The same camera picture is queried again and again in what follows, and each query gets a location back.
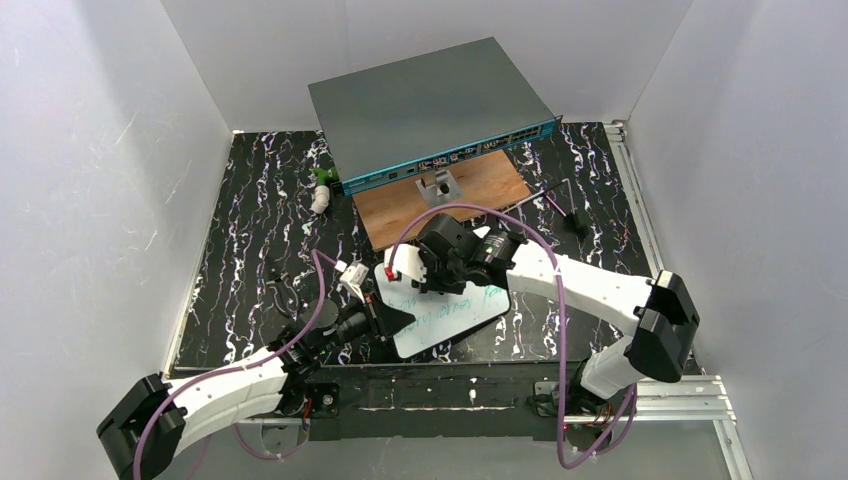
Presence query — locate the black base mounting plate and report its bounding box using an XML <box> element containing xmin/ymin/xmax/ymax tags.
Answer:
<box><xmin>252</xmin><ymin>360</ymin><xmax>559</xmax><ymax>441</ymax></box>

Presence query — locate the silver metal bracket mount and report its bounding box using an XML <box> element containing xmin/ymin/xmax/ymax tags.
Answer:
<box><xmin>415</xmin><ymin>168</ymin><xmax>463</xmax><ymax>208</ymax></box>

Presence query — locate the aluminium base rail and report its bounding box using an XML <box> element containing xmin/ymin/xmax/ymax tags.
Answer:
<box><xmin>123</xmin><ymin>374</ymin><xmax>754</xmax><ymax>480</ymax></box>

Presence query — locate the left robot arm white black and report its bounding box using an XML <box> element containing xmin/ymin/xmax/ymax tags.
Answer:
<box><xmin>96</xmin><ymin>292</ymin><xmax>416</xmax><ymax>479</ymax></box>

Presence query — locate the grey teal network switch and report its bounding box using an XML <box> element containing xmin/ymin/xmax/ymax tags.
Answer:
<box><xmin>308</xmin><ymin>37</ymin><xmax>561</xmax><ymax>196</ymax></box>

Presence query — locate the small whiteboard black frame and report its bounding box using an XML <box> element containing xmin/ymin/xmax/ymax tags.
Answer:
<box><xmin>374</xmin><ymin>265</ymin><xmax>511</xmax><ymax>359</ymax></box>

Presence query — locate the wooden board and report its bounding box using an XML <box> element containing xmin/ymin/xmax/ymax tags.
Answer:
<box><xmin>353</xmin><ymin>150</ymin><xmax>530</xmax><ymax>251</ymax></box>

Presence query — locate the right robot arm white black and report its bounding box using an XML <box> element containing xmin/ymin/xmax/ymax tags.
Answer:
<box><xmin>384</xmin><ymin>212</ymin><xmax>700</xmax><ymax>403</ymax></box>

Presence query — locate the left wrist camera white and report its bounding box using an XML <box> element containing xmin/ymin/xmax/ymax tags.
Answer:
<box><xmin>339</xmin><ymin>261</ymin><xmax>369</xmax><ymax>302</ymax></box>

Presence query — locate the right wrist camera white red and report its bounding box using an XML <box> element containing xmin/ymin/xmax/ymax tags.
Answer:
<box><xmin>383</xmin><ymin>243</ymin><xmax>427</xmax><ymax>283</ymax></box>

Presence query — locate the green white plastic toy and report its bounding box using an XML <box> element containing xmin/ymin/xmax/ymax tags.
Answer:
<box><xmin>310</xmin><ymin>167</ymin><xmax>339</xmax><ymax>215</ymax></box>

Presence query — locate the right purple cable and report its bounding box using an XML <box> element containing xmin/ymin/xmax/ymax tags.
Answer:
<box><xmin>386</xmin><ymin>203</ymin><xmax>639</xmax><ymax>472</ymax></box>

